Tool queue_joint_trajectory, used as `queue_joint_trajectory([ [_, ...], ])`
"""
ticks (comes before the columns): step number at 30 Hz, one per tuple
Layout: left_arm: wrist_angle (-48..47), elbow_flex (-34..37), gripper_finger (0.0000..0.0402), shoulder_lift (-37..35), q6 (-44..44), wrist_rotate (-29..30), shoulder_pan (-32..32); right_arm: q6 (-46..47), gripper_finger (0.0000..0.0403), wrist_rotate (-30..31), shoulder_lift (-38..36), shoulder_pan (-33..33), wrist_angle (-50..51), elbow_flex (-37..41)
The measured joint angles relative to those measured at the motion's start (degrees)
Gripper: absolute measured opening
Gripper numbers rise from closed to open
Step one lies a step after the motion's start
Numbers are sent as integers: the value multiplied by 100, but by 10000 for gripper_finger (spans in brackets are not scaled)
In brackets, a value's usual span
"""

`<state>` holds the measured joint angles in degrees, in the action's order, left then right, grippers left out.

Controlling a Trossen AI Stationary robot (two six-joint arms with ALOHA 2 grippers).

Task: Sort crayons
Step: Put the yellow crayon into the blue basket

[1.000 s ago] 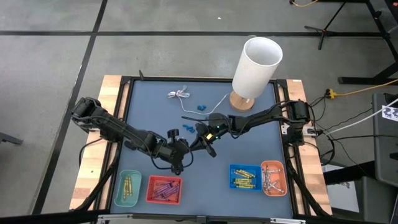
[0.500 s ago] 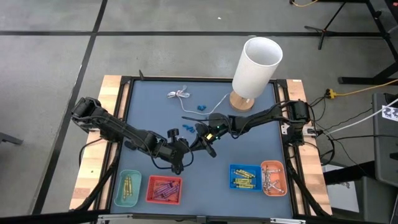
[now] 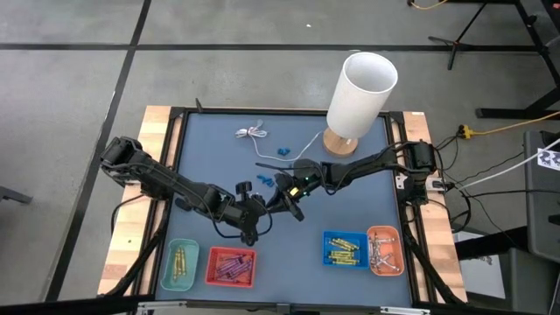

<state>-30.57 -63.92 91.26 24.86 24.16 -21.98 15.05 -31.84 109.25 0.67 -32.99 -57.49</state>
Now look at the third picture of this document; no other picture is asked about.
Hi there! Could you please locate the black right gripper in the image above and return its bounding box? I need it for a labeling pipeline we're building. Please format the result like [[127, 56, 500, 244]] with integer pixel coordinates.
[[255, 157, 327, 222]]

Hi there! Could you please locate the gray chair leg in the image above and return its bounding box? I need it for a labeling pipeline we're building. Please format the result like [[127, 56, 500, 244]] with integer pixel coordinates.
[[0, 185, 34, 206]]

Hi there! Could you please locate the white fiducial marker card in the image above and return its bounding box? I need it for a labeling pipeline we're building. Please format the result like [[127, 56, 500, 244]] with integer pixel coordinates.
[[536, 148, 560, 172]]

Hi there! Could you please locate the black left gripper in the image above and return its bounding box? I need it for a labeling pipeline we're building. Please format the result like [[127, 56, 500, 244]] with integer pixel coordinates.
[[225, 180, 267, 247]]

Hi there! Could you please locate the silver frame rail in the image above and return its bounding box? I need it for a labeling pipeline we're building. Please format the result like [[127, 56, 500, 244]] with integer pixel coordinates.
[[136, 299, 432, 315]]

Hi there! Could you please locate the dark gray cabinet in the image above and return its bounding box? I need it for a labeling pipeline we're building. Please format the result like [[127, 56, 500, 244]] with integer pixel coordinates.
[[522, 129, 560, 263]]

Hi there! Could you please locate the light wooden table board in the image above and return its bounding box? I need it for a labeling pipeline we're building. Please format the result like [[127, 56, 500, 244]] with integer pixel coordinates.
[[402, 111, 468, 303], [96, 104, 174, 297]]

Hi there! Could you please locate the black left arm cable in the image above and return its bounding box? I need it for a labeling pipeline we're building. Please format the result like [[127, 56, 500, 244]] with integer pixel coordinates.
[[212, 199, 275, 241]]

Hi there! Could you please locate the black table frame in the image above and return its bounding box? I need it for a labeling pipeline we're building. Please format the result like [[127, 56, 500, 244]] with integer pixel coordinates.
[[130, 104, 438, 310]]

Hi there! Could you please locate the thin yellow floor cable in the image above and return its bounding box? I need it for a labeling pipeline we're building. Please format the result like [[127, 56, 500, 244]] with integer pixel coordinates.
[[409, 0, 450, 11]]

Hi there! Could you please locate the black floor cable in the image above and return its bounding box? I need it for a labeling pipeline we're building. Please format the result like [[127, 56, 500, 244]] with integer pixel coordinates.
[[432, 126, 465, 176]]

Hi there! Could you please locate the white lamp cable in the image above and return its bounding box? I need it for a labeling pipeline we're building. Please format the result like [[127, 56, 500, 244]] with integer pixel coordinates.
[[234, 120, 324, 162]]

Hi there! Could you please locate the round wooden lamp base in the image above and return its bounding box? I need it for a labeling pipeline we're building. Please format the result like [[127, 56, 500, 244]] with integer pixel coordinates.
[[322, 127, 361, 158]]

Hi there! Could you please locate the yellow extension cable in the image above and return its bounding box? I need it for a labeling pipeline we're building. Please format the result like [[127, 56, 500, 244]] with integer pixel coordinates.
[[458, 111, 560, 139]]

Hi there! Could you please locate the green plastic bin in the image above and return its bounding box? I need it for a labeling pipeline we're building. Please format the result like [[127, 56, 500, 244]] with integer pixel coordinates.
[[159, 238, 200, 292]]

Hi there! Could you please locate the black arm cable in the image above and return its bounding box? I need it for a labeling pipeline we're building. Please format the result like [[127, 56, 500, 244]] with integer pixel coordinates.
[[321, 161, 358, 196], [212, 199, 275, 241]]

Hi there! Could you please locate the red plastic basket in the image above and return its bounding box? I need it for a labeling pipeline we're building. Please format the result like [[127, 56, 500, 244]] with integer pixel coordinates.
[[204, 246, 258, 289]]

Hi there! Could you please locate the black base cable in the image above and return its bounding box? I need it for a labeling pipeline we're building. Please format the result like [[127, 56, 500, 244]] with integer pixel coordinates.
[[109, 192, 152, 235]]

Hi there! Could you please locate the orange plastic bin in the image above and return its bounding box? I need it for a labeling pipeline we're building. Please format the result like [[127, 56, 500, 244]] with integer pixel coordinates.
[[366, 225, 406, 277]]

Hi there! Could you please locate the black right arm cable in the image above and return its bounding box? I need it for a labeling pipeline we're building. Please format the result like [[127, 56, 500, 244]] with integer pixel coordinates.
[[321, 161, 358, 196]]

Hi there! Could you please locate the black tripod stand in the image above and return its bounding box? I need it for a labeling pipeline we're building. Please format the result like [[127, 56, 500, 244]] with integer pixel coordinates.
[[427, 0, 542, 71]]

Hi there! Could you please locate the blue plastic basket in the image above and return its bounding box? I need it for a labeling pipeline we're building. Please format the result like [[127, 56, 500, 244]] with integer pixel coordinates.
[[322, 230, 371, 269]]

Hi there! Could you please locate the black stand foot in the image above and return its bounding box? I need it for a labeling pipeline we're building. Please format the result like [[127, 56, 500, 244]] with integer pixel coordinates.
[[475, 80, 560, 120]]

